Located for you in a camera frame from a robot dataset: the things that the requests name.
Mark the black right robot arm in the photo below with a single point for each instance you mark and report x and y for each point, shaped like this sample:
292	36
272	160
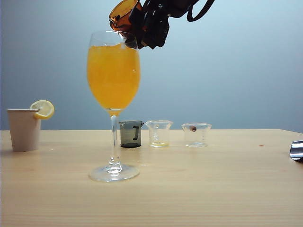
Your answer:
175	6

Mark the clear cup with yellow residue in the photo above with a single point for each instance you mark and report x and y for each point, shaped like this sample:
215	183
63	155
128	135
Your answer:
159	132

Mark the stemmed wine glass with drink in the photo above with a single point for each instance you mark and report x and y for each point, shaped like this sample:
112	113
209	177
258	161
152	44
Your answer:
113	80

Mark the shiny metal object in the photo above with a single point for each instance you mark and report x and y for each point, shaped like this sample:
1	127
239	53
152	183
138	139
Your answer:
297	150

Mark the clear cup with red spot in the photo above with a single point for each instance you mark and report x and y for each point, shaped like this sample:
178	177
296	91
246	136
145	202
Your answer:
196	136

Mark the smoky grey measuring cup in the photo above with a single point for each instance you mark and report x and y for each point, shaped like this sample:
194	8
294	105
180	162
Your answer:
129	137

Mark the amber measuring cup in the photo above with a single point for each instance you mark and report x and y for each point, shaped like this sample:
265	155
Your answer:
122	14

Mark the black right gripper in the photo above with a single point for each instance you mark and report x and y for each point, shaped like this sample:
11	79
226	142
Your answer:
156	30

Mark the yellow lemon slice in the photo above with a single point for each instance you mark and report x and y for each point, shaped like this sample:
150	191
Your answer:
45	110

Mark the beige paper cup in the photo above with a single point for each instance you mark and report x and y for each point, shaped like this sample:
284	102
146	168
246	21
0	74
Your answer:
23	132

